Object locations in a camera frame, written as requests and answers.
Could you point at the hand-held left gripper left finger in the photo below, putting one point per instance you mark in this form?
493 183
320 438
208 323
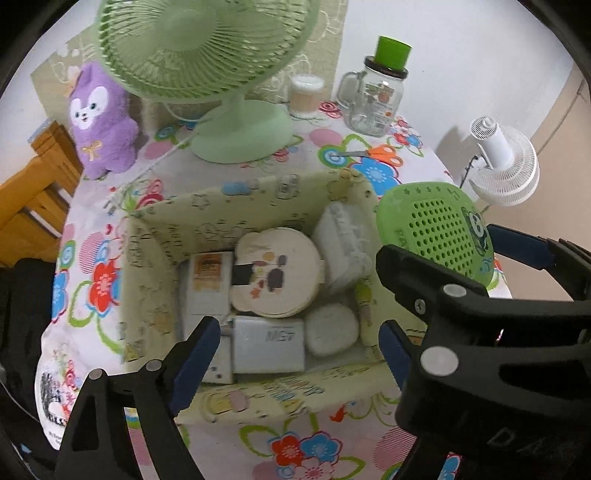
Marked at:
196 360

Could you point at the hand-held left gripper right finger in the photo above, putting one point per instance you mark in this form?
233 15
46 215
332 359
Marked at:
392 344

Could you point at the purple plush toy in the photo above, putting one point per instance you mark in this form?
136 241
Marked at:
97 120

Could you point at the green desk fan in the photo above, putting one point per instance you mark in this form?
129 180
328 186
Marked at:
198 46

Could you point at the glass mug jar green lid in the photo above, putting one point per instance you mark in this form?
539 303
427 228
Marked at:
374 101

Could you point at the green perforated case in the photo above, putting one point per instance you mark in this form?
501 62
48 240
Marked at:
429 221

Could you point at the long white box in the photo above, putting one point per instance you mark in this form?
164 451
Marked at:
207 284

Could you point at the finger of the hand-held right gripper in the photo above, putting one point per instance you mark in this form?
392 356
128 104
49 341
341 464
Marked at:
415 272
521 249

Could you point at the clear cotton swab container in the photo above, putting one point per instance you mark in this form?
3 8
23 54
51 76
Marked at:
304 97

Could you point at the beige wooden door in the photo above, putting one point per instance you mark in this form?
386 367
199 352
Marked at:
568 115

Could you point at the wooden bed headboard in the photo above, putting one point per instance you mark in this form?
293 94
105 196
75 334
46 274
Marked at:
32 184

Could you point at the round bear print tin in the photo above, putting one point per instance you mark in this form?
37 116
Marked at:
277 272

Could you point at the blue wall card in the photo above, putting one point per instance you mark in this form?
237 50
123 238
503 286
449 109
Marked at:
39 129

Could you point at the white clip fan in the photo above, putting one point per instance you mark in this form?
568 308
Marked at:
508 161

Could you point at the black clothing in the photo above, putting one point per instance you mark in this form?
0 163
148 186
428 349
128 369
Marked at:
23 300

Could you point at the white padded bag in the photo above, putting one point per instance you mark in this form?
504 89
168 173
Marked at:
341 244

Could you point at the small white printed box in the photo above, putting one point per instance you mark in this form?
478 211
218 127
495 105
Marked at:
268 346

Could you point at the white oval case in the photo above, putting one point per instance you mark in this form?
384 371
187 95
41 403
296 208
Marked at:
332 330

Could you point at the yellow patterned storage box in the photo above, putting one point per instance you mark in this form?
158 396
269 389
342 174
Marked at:
157 230

